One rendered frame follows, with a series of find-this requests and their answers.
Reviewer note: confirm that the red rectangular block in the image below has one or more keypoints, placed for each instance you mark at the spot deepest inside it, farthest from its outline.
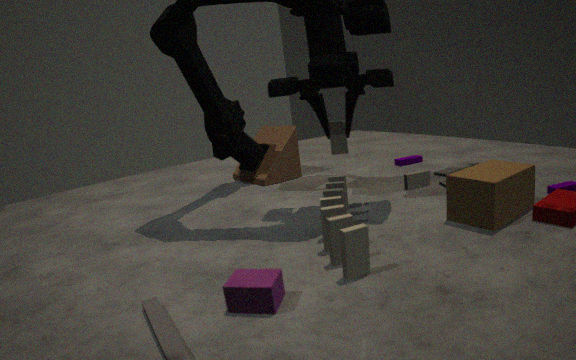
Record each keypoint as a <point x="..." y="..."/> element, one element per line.
<point x="558" y="208"/>

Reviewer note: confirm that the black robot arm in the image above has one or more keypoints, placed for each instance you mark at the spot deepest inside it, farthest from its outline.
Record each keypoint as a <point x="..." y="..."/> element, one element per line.
<point x="174" y="33"/>

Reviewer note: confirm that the purple flat block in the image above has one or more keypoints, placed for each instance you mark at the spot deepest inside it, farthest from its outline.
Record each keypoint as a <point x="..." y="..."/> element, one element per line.
<point x="571" y="186"/>

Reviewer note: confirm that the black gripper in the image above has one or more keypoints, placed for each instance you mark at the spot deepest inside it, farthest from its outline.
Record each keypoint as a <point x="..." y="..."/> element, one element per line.
<point x="355" y="86"/>

